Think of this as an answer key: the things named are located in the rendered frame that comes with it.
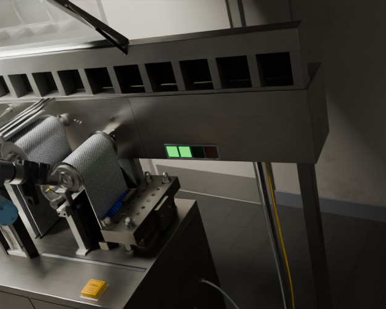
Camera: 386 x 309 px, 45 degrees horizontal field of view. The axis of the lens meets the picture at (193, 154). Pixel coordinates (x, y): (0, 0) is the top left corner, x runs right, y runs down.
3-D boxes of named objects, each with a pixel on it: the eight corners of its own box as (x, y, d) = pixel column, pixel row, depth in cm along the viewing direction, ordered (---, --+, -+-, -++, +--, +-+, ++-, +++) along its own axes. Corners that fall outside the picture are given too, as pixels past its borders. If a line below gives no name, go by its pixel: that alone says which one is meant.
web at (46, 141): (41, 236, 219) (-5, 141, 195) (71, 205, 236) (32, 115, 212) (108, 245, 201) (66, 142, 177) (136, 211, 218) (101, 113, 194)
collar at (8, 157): (2, 171, 193) (-4, 158, 190) (13, 164, 198) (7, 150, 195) (13, 172, 190) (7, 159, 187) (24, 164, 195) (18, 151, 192)
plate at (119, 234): (105, 241, 192) (100, 229, 190) (151, 185, 222) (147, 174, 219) (137, 245, 185) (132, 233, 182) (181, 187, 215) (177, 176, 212)
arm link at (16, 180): (15, 184, 161) (-2, 183, 165) (25, 184, 165) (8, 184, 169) (17, 162, 162) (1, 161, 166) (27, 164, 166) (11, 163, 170)
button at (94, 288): (82, 297, 177) (80, 292, 176) (92, 282, 183) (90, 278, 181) (97, 300, 174) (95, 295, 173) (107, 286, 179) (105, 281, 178)
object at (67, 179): (75, 187, 185) (62, 189, 189) (78, 184, 186) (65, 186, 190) (66, 171, 182) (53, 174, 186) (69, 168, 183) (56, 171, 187)
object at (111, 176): (99, 225, 196) (84, 188, 187) (128, 192, 213) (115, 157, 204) (100, 225, 195) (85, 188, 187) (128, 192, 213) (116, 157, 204)
